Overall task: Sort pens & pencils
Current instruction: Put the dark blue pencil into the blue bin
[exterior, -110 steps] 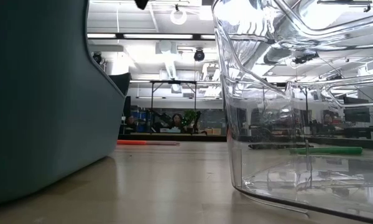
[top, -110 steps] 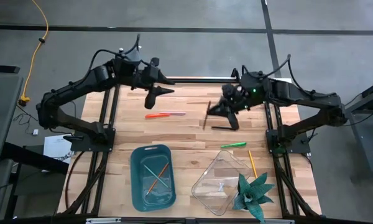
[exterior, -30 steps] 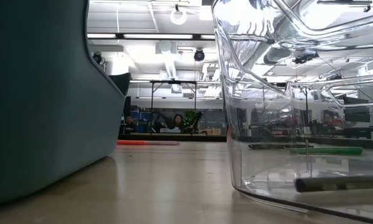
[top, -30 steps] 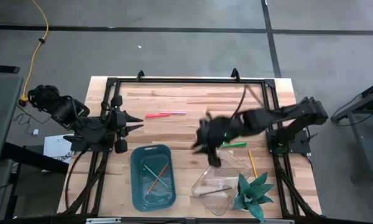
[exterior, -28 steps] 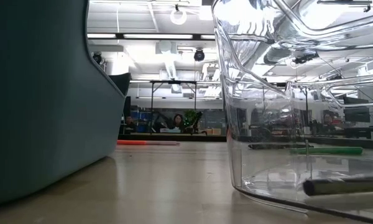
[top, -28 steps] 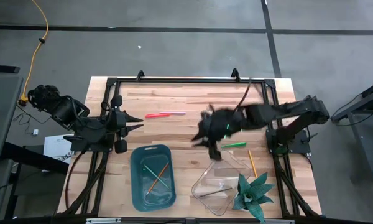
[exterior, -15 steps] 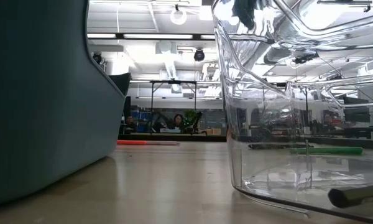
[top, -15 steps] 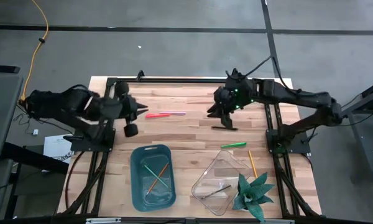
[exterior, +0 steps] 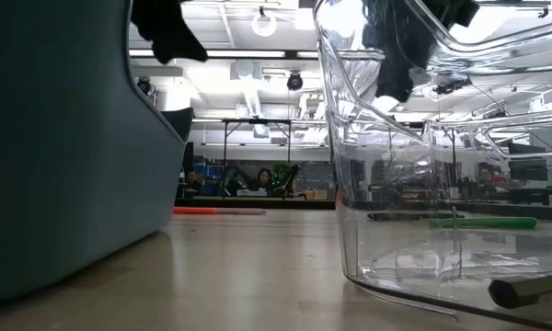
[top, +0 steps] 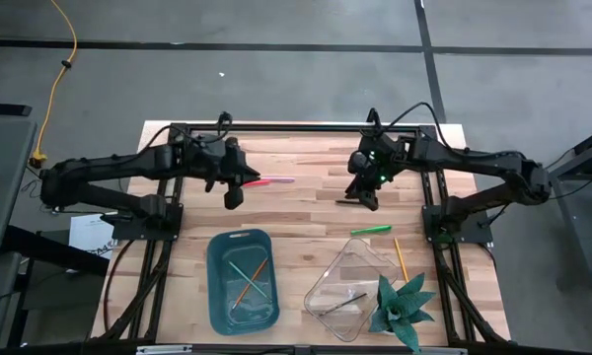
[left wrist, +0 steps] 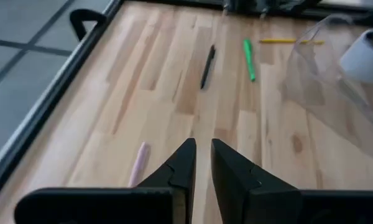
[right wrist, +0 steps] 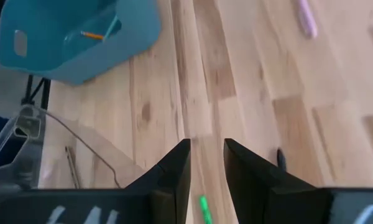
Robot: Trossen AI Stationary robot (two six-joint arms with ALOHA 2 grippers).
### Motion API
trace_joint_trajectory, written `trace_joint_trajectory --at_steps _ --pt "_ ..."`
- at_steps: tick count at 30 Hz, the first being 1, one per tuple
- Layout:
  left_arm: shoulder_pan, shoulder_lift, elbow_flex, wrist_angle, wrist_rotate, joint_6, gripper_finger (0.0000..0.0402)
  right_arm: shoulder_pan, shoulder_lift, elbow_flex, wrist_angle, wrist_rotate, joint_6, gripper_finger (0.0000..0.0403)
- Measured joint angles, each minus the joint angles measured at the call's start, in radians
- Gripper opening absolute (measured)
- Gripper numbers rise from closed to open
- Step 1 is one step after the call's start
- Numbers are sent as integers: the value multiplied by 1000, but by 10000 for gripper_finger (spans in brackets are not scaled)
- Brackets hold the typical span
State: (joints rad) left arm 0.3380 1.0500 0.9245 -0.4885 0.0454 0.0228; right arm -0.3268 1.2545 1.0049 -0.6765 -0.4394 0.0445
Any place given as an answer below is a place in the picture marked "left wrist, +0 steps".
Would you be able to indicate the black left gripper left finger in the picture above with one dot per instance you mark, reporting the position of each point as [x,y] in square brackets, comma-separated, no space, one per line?
[177,186]

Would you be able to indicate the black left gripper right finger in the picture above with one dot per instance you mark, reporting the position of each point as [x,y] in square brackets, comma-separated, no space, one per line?
[236,186]

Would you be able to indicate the pink pencil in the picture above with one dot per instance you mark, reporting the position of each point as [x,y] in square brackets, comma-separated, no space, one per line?
[139,165]

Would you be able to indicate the black pen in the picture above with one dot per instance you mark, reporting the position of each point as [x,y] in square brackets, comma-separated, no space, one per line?
[207,67]

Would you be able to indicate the clear plastic container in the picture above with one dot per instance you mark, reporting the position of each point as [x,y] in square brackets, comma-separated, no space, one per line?
[329,102]

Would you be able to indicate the green pen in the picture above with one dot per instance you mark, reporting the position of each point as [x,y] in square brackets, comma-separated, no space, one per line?
[249,59]

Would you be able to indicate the yellow pencil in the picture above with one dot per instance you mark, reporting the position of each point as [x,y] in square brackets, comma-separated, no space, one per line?
[286,40]

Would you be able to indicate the teal artificial plant white pot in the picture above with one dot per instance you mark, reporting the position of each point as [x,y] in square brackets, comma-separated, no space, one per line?
[360,59]

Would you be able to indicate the black aluminium table frame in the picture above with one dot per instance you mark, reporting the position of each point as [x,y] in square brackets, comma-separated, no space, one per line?
[49,96]

